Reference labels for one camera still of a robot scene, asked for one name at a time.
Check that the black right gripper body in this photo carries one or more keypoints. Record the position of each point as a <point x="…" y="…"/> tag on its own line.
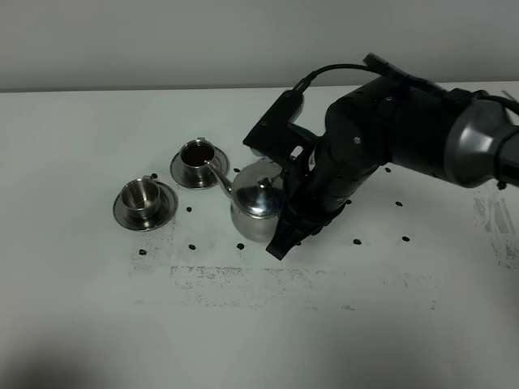
<point x="330" y="174"/>

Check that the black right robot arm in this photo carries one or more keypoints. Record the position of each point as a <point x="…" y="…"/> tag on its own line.
<point x="461" y="137"/>

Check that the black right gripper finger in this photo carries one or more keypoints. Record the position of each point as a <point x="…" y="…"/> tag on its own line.
<point x="294" y="225"/>

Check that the far stainless steel teacup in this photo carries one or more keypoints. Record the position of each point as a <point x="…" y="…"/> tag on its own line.
<point x="195" y="153"/>

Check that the stainless steel teapot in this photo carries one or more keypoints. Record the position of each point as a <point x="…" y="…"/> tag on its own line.
<point x="256" y="196"/>

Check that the near stainless steel teacup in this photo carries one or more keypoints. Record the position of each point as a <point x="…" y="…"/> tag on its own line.
<point x="141" y="197"/>

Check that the near stainless steel saucer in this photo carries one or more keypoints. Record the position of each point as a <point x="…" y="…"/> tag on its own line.
<point x="169" y="204"/>

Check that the far stainless steel saucer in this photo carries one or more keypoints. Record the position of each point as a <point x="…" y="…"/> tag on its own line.
<point x="203" y="179"/>

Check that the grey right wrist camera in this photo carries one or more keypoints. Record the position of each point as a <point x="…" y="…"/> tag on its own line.
<point x="275" y="135"/>

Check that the stainless steel saucer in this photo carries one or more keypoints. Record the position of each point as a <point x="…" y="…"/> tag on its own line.
<point x="203" y="179"/>
<point x="169" y="204"/>

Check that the stainless steel teacup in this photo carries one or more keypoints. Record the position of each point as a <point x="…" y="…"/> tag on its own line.
<point x="141" y="197"/>
<point x="195" y="153"/>

